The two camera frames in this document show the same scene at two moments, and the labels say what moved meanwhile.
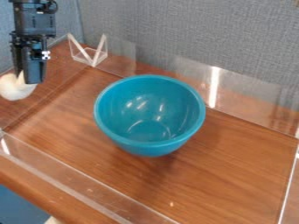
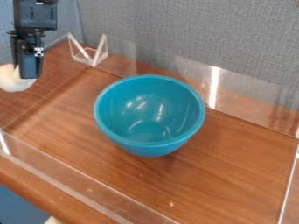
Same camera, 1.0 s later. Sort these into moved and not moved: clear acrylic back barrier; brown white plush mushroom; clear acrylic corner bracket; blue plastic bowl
Moved: brown white plush mushroom
Not moved: clear acrylic corner bracket; blue plastic bowl; clear acrylic back barrier
